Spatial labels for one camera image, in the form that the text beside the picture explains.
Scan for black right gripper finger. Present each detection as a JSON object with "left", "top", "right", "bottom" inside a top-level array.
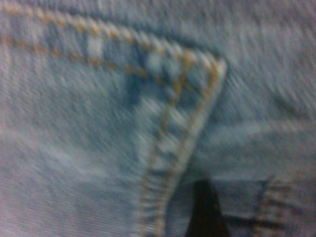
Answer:
[{"left": 184, "top": 179, "right": 230, "bottom": 237}]

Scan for blue denim pants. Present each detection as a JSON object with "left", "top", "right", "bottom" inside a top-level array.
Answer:
[{"left": 0, "top": 0, "right": 316, "bottom": 237}]

